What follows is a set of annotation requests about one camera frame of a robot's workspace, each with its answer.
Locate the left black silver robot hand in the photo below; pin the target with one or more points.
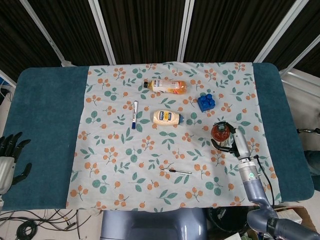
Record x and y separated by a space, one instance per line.
7 152

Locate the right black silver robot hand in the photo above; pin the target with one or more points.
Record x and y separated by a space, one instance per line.
241 145

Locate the brown sauce jar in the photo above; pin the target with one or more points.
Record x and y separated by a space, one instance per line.
220 133

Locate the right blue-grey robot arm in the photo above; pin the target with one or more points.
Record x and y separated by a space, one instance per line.
255 190

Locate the mayonnaise squeeze bottle blue cap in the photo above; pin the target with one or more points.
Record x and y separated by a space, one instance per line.
166 117

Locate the orange juice bottle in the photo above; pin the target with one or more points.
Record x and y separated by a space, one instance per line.
166 86

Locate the blue toy building block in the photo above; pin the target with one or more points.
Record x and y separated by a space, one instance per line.
206 102

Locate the teal table cover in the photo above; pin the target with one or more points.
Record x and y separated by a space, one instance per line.
47 112

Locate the silver pen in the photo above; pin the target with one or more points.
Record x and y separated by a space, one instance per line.
176 171

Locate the white carton box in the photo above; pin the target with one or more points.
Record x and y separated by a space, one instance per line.
290 216

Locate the floral tablecloth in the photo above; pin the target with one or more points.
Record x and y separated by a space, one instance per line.
150 150

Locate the cardboard box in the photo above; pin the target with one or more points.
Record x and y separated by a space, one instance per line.
306 217

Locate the white blue marker pen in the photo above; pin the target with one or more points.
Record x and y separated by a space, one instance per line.
134 115

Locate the blue-grey robot torso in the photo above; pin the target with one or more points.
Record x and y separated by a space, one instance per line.
152 225

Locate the dark partition panel white frame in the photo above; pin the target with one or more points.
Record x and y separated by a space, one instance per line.
145 30
15 37
70 30
225 30
311 53

